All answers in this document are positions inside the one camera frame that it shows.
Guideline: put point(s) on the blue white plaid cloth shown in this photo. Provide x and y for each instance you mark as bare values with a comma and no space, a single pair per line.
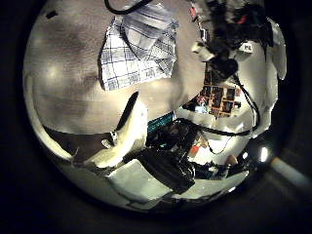
130,65

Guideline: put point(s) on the wooden cubby shelf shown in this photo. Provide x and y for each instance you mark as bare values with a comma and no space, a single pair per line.
221,97

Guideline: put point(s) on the light blue bag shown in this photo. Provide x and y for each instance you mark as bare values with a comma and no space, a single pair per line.
201,109

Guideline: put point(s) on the teal lit screen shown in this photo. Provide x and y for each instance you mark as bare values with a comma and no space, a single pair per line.
161,122

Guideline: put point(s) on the small red container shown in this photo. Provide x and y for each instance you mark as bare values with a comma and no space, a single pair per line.
194,150

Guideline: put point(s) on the person in dark clothes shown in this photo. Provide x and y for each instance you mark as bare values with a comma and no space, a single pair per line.
231,160

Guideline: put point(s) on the black equipment case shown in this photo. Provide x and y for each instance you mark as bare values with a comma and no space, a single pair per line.
169,165

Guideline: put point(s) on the black tape strip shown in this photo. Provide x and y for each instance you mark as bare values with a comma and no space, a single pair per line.
51,14

